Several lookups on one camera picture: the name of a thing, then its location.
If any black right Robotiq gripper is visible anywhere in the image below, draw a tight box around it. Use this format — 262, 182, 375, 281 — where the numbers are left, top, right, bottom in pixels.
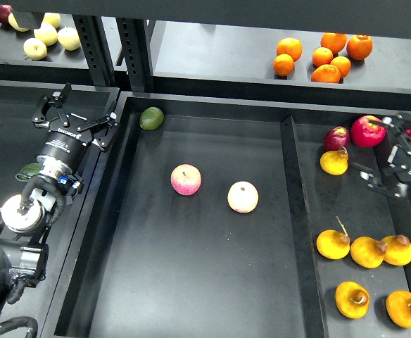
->
349, 113, 411, 198

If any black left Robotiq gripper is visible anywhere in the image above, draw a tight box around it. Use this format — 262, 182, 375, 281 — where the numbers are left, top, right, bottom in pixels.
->
32, 82, 120, 174

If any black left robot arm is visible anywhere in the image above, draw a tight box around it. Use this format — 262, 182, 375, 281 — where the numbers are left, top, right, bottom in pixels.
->
0, 83, 119, 337

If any green avocado upper of cluster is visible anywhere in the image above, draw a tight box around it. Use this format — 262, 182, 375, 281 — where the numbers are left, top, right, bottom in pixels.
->
17, 162, 43, 180

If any green avocado at tray corner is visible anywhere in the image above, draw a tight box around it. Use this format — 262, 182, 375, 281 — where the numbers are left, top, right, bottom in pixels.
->
139, 106, 165, 130

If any pale yellow pear front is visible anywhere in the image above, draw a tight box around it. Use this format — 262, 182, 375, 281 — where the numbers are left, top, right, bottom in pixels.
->
23, 38, 47, 61

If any pale yellow pear middle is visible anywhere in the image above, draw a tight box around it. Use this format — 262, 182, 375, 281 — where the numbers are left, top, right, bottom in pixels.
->
33, 22, 58, 46

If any pale yellow pear top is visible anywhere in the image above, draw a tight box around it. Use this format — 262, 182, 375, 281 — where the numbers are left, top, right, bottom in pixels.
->
43, 12, 61, 29

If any yellow pear middle right tray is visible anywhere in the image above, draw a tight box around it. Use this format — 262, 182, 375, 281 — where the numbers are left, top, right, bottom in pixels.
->
350, 237, 387, 269

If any yellow pear with long stem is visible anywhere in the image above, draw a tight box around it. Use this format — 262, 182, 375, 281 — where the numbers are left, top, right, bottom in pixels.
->
316, 216, 350, 260

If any pale yellow pear under label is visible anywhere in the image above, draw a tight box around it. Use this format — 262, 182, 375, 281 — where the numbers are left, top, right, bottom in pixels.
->
8, 13, 30, 32

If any dark red apple right tray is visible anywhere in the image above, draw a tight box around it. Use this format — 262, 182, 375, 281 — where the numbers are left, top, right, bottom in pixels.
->
322, 126, 350, 151

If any black right tray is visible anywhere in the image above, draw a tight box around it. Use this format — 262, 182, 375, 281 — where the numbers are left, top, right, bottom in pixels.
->
280, 108, 411, 337

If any orange right of centre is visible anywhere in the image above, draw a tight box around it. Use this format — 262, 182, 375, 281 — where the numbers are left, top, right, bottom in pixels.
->
331, 56, 351, 79

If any orange front of group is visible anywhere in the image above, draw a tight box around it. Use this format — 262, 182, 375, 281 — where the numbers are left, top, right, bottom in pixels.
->
311, 64, 341, 83

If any orange top right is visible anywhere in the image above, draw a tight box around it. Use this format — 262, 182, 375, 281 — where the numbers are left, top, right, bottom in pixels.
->
346, 35, 373, 61

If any small orange centre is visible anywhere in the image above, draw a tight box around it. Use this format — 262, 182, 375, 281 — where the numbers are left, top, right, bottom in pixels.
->
312, 46, 334, 68

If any orange top centre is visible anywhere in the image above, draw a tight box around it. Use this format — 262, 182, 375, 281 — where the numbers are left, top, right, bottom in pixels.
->
320, 32, 347, 54

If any pink red apple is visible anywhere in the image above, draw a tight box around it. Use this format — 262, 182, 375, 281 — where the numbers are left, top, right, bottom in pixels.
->
170, 163, 202, 196

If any dark red apple on shelf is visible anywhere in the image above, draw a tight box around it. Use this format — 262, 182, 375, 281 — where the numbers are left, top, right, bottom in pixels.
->
0, 4, 12, 25

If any orange far left bottom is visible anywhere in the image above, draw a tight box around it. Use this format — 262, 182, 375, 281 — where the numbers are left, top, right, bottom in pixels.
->
272, 54, 294, 77

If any orange far left top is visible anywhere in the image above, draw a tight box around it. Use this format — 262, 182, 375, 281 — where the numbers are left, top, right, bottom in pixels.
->
276, 37, 303, 62

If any pale peach apple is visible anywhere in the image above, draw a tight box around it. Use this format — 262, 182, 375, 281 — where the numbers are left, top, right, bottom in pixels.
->
227, 181, 259, 213

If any black centre tray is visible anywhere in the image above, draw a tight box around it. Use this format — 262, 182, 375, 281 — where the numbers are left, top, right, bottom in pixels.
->
39, 90, 329, 338

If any black perforated rack post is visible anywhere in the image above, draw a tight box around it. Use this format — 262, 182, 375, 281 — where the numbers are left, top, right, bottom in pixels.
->
72, 14, 116, 87
115, 18, 155, 93

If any black perforated rack post left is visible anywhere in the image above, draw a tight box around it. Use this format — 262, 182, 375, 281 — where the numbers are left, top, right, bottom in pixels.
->
72, 14, 116, 87

